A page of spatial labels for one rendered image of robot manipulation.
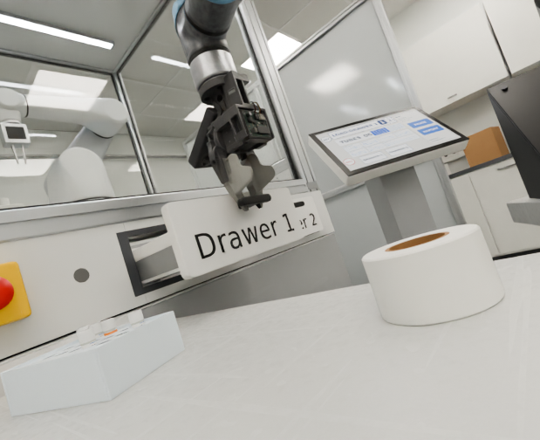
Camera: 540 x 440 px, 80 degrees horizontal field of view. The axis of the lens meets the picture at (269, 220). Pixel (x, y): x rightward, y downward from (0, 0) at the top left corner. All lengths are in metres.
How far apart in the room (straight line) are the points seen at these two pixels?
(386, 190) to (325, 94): 1.18
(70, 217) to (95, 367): 0.35
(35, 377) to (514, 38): 3.77
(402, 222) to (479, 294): 1.14
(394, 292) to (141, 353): 0.20
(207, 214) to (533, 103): 0.52
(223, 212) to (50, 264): 0.26
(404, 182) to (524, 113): 0.78
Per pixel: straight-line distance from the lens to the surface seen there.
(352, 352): 0.19
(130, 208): 0.64
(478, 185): 3.33
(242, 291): 0.73
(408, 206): 1.36
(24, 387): 0.36
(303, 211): 0.94
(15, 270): 0.51
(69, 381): 0.31
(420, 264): 0.19
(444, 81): 3.79
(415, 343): 0.18
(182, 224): 0.47
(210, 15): 0.56
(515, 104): 0.66
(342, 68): 2.33
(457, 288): 0.19
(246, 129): 0.51
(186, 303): 0.64
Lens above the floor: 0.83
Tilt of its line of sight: 4 degrees up
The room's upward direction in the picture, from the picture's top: 19 degrees counter-clockwise
